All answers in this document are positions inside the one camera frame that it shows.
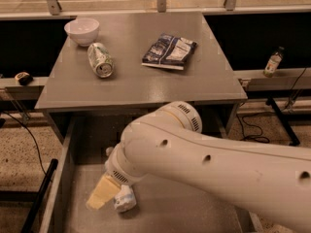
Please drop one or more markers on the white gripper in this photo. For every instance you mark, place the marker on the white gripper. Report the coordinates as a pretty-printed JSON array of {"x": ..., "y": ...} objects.
[{"x": 114, "y": 173}]

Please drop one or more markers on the blue label plastic bottle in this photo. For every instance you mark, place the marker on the blue label plastic bottle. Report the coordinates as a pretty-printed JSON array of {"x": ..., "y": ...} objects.
[{"x": 125, "y": 200}]

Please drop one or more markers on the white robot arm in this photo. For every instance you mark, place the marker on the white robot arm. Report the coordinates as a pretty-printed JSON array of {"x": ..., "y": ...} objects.
[{"x": 271, "y": 180}]

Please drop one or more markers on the open grey top drawer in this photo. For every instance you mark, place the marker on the open grey top drawer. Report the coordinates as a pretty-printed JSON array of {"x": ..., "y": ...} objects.
[{"x": 162, "y": 206}]

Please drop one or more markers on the grey cabinet counter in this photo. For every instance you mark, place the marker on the grey cabinet counter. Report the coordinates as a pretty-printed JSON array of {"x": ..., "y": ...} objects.
[{"x": 206, "y": 80}]

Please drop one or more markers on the small green label bottle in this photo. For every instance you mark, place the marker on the small green label bottle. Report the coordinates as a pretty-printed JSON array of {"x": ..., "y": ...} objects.
[{"x": 273, "y": 62}]

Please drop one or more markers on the black metal table leg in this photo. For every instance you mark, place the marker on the black metal table leg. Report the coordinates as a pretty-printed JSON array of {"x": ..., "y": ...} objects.
[{"x": 26, "y": 228}]

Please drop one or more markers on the green white soda can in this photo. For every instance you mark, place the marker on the green white soda can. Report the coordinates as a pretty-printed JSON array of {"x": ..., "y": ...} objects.
[{"x": 100, "y": 60}]

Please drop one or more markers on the black yellow tape measure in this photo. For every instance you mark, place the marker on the black yellow tape measure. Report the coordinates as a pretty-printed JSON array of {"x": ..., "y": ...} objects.
[{"x": 23, "y": 78}]

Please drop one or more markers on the blue white chip bag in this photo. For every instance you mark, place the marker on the blue white chip bag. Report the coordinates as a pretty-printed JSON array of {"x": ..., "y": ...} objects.
[{"x": 169, "y": 52}]

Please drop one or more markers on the white ceramic bowl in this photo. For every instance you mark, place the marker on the white ceramic bowl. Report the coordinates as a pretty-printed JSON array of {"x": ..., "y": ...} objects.
[{"x": 83, "y": 31}]

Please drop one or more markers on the black chair base leg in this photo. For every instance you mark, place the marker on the black chair base leg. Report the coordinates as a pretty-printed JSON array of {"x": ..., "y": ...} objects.
[{"x": 294, "y": 140}]

